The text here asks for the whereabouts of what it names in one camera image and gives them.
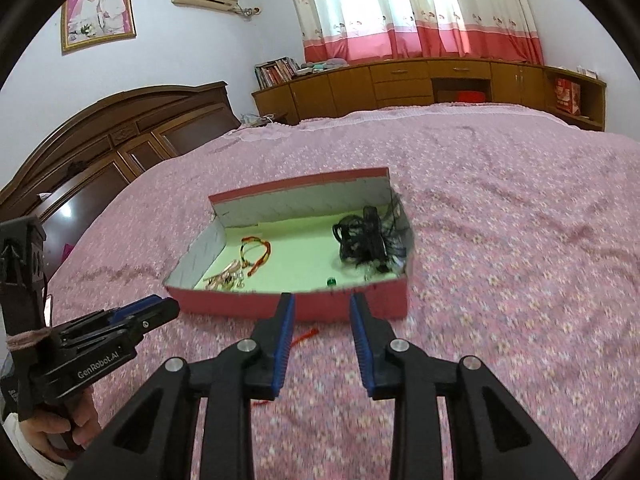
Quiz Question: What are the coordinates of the red multicolour cord bracelet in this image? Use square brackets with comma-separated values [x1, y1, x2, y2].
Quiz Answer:
[249, 327, 321, 408]

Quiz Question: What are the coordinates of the dark wooden headboard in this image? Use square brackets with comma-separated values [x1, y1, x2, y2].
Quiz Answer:
[1, 81, 240, 276]

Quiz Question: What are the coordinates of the person's left hand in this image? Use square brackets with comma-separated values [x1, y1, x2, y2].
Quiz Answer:
[18, 386, 103, 461]

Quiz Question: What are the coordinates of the white left sleeve forearm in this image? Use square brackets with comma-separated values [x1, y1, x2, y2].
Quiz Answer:
[2, 413, 68, 480]

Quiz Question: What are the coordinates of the framed wedding photo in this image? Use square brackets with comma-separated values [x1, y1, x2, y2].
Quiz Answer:
[60, 0, 137, 54]

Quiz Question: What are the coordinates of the long wooden cabinet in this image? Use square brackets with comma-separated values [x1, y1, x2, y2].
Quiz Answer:
[253, 58, 606, 131]

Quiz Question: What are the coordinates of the red item in cabinet niche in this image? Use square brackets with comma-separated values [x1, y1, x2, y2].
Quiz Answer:
[456, 90, 487, 104]

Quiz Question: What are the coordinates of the red orange braided bracelet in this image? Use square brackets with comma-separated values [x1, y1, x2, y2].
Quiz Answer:
[238, 235, 272, 279]

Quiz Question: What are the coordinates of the pink cardboard jewelry box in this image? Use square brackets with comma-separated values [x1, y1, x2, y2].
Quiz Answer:
[164, 167, 413, 323]

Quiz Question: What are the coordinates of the pink white floral curtain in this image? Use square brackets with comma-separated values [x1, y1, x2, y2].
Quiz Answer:
[293, 0, 544, 65]

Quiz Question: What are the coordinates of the red gift box on shelf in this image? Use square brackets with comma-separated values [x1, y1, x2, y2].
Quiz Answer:
[554, 77, 580, 116]

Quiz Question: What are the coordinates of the white flower hair clip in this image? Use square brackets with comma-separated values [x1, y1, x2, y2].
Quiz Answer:
[204, 260, 242, 292]

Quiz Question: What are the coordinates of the row of books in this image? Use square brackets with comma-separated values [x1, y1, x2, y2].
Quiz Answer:
[254, 56, 299, 90]

